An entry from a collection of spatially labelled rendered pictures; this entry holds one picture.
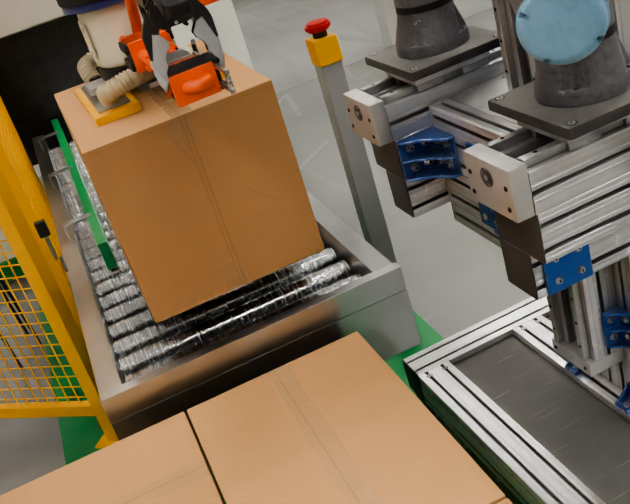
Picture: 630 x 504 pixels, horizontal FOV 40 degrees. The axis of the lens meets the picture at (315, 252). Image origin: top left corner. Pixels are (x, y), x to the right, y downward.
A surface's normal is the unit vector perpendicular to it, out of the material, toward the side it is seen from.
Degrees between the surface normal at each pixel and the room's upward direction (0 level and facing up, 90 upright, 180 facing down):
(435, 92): 90
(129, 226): 90
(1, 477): 0
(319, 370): 0
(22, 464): 0
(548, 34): 97
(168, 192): 90
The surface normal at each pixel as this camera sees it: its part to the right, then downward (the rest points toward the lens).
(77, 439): -0.27, -0.85
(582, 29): -0.22, 0.62
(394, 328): 0.34, 0.35
